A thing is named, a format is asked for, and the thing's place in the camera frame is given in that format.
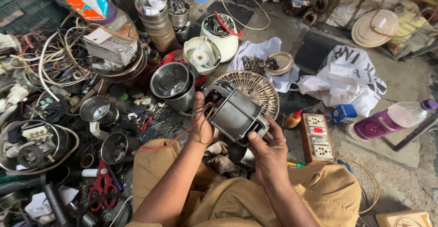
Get person's left hand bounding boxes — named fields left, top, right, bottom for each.
left=189, top=92, right=215, bottom=146

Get beige box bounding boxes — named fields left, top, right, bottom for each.
left=375, top=209, right=435, bottom=227

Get white cloth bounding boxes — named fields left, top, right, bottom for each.
left=227, top=37, right=300, bottom=93

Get white cable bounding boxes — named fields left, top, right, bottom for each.
left=218, top=0, right=271, bottom=31

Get beige plastic lid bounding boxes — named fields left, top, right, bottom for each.
left=264, top=52, right=295, bottom=76

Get black metal bar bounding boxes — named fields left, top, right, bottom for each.
left=392, top=112, right=438, bottom=152

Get large steel pot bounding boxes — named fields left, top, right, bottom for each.
left=86, top=44, right=148, bottom=84

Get small steel jar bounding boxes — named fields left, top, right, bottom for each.
left=101, top=132, right=138, bottom=165

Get plastic bottle with purple label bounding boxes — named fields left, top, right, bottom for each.
left=348, top=99, right=438, bottom=141

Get yellow wire loop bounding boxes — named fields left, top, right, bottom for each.
left=337, top=156, right=381, bottom=216

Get beige round fan grille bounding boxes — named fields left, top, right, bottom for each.
left=214, top=70, right=280, bottom=120

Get white bag with black print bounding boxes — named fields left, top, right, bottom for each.
left=297, top=45, right=387, bottom=117

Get thin red wire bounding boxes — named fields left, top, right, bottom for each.
left=140, top=102, right=213, bottom=152

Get pile of metal nuts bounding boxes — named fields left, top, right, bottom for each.
left=241, top=56, right=266, bottom=75

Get white plastic mixer housing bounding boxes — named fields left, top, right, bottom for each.
left=183, top=36, right=222, bottom=75

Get white cardboard box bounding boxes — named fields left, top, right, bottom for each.
left=83, top=27, right=138, bottom=66

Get red scissors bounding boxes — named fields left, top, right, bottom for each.
left=88, top=158, right=119, bottom=212

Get green crate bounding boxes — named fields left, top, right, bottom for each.
left=0, top=0, right=70, bottom=35

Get cream round lid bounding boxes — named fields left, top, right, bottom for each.
left=351, top=9, right=400, bottom=48

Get black pipe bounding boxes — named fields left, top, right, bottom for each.
left=42, top=183, right=71, bottom=227

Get small blue box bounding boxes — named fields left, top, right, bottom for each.
left=331, top=104, right=358, bottom=124

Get white sack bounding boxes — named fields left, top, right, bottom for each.
left=320, top=0, right=402, bottom=29

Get person's right hand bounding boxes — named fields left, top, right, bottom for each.
left=248, top=117, right=292, bottom=188

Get grey electric motor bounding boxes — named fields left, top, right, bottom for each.
left=203, top=80, right=271, bottom=147

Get wooden switch board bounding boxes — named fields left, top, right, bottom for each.
left=300, top=113, right=336, bottom=164

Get tangle of wires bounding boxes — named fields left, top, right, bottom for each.
left=8, top=20, right=103, bottom=101

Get red mixer base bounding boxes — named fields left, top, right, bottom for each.
left=159, top=50, right=206, bottom=87

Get dirty rag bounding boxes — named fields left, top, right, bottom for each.
left=203, top=141, right=249, bottom=179

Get large steel jar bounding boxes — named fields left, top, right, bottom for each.
left=150, top=62, right=196, bottom=113

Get steel jar with white handle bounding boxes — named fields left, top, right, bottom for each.
left=79, top=96, right=120, bottom=141

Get stack of steel cups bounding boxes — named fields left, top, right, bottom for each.
left=134, top=0, right=179, bottom=53

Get orange glue bottle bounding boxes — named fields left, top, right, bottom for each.
left=283, top=109, right=303, bottom=130

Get steel bowl with parts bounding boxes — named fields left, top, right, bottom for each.
left=0, top=120, right=80, bottom=175

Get steel cup with screws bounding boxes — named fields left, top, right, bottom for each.
left=166, top=0, right=191, bottom=29

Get person's tan clothing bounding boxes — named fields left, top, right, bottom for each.
left=125, top=138, right=362, bottom=227

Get white mixer base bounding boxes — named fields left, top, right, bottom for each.
left=200, top=13, right=239, bottom=63

